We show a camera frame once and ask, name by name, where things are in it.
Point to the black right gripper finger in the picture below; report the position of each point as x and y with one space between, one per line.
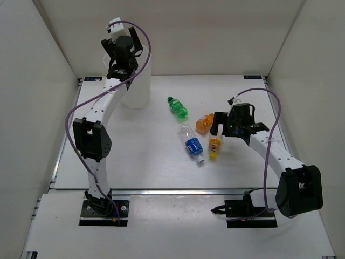
220 118
216 132

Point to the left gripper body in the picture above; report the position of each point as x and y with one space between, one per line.
108 45

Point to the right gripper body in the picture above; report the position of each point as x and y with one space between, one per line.
232 125

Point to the orange plastic bottle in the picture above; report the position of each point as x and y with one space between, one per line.
204 123

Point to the green plastic bottle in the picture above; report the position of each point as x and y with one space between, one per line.
177 108

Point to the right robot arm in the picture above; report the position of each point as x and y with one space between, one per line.
299 189

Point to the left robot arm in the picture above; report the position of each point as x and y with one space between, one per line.
90 134

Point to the white plastic bin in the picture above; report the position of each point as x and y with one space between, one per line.
138 94

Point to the clear bottle yellow cap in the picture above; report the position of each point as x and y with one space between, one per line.
215 144

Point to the clear bottle blue label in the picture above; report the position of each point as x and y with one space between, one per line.
191 142

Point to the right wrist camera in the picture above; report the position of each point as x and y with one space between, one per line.
234 100

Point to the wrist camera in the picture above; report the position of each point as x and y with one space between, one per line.
234 100
117 27

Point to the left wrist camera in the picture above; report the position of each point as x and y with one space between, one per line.
117 27

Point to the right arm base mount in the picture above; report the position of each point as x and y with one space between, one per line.
242 214

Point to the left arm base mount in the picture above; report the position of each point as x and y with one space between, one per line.
101 212

